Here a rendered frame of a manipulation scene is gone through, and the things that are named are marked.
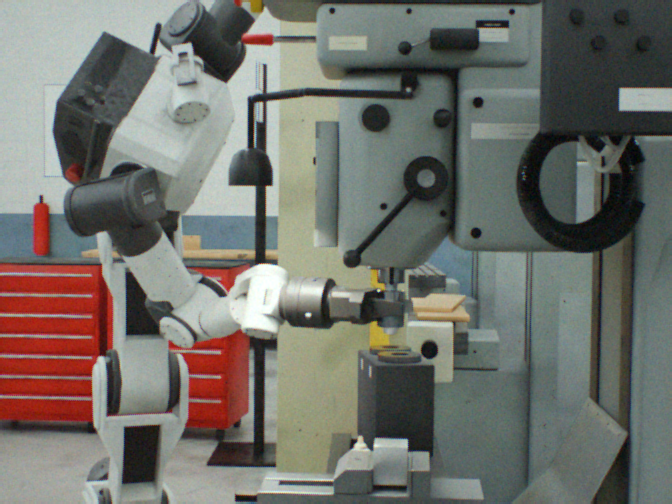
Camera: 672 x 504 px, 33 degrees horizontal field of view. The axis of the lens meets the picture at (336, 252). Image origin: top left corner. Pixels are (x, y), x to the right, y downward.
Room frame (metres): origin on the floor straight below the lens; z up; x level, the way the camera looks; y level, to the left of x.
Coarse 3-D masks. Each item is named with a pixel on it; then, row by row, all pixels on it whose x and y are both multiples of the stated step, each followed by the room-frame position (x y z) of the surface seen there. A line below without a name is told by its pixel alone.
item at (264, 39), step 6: (246, 36) 2.00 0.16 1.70; (252, 36) 2.00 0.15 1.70; (258, 36) 2.00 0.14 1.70; (264, 36) 2.00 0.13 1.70; (270, 36) 2.00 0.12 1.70; (276, 36) 2.01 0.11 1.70; (282, 36) 2.01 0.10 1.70; (288, 36) 2.01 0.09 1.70; (294, 36) 2.01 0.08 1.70; (300, 36) 2.01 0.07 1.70; (306, 36) 2.00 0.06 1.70; (312, 36) 2.00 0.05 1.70; (246, 42) 2.00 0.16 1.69; (252, 42) 2.00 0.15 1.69; (258, 42) 2.00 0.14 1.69; (264, 42) 2.00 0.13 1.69; (270, 42) 2.00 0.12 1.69; (276, 42) 2.01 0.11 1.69; (282, 42) 2.01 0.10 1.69; (288, 42) 2.01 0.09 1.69; (294, 42) 2.01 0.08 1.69; (300, 42) 2.01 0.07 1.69; (306, 42) 2.01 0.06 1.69; (312, 42) 2.01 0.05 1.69
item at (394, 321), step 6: (390, 300) 1.88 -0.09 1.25; (396, 300) 1.88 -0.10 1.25; (402, 300) 1.89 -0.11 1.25; (378, 318) 1.89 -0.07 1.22; (384, 318) 1.88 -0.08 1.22; (390, 318) 1.88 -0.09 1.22; (396, 318) 1.88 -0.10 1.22; (402, 318) 1.89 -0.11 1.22; (378, 324) 1.89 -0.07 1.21; (384, 324) 1.88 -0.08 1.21; (390, 324) 1.88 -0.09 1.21; (396, 324) 1.88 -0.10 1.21; (402, 324) 1.89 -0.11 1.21
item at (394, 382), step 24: (360, 360) 2.40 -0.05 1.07; (384, 360) 2.26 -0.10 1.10; (408, 360) 2.25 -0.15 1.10; (360, 384) 2.40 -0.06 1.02; (384, 384) 2.22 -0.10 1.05; (408, 384) 2.23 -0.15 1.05; (432, 384) 2.24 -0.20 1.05; (360, 408) 2.40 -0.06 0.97; (384, 408) 2.22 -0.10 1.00; (408, 408) 2.23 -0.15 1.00; (432, 408) 2.24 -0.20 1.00; (360, 432) 2.39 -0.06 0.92; (384, 432) 2.22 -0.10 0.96; (408, 432) 2.23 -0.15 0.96; (432, 432) 2.24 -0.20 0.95; (432, 456) 2.24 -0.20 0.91
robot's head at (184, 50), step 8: (176, 48) 2.08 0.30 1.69; (184, 48) 2.08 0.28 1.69; (192, 48) 2.09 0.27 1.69; (176, 56) 2.07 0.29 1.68; (184, 56) 2.09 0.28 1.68; (192, 56) 2.07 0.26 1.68; (176, 64) 2.06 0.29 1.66; (192, 64) 2.06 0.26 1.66; (176, 72) 2.06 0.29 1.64; (192, 72) 2.05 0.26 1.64; (176, 80) 2.05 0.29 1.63; (184, 80) 2.05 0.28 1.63; (192, 80) 2.05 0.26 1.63
